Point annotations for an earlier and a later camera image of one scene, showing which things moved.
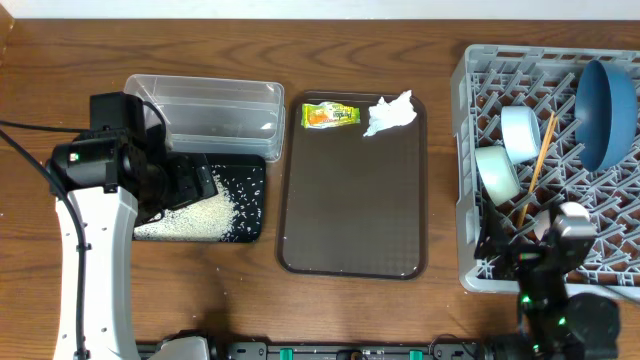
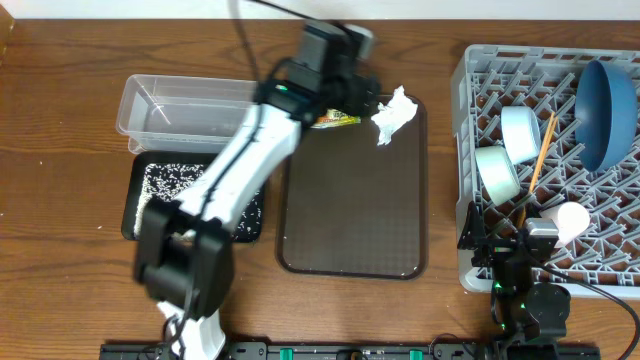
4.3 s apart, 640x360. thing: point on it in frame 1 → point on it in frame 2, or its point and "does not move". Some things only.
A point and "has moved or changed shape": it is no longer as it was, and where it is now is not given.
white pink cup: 573,222 does not move
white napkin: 383,115 has moved or changed shape
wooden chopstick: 537,168 does not move
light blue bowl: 521,132 does not move
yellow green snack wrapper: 326,114 does not move
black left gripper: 187,191 → 362,96
